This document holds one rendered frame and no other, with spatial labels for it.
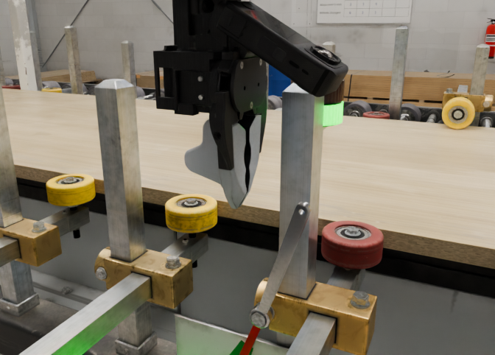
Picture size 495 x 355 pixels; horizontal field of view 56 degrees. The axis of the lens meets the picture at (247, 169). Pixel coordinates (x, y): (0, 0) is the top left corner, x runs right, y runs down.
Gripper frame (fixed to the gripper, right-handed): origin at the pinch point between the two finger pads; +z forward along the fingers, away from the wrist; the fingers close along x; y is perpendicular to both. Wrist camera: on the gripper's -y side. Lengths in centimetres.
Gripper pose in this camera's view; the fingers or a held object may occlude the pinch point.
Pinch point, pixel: (242, 196)
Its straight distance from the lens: 45.2
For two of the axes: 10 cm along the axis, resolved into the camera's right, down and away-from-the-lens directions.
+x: -4.3, 2.7, -8.6
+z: 0.0, 9.5, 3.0
